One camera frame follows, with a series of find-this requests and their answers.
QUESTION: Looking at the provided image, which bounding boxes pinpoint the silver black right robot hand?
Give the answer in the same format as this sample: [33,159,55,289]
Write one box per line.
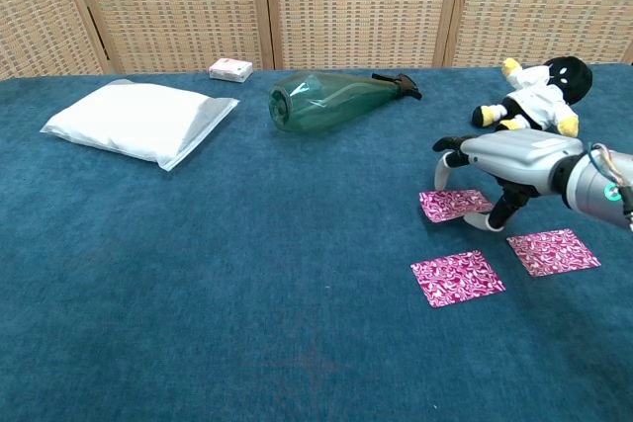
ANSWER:
[432,127,586,233]

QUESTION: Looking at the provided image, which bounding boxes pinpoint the black-headed plush doll white coat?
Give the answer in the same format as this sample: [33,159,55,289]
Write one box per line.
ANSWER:
[470,55,593,139]

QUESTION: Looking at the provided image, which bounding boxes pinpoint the woven wood-framed screen panel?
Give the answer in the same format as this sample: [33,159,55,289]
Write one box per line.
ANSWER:
[249,0,466,71]
[0,0,113,81]
[442,0,633,68]
[53,0,276,75]

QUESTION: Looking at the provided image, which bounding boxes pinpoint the green transparent spray bottle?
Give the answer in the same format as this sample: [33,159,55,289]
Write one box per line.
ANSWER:
[268,70,424,136]

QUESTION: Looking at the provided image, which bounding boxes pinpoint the blue felt table mat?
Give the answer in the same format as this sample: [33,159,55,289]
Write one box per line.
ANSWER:
[0,63,633,422]

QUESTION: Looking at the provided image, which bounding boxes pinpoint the white filled plastic zip bag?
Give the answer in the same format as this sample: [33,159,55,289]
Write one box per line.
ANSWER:
[39,78,241,174]

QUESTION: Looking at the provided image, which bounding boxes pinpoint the multicoloured wrist wire bundle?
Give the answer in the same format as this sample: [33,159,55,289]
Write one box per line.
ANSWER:
[586,142,633,233]

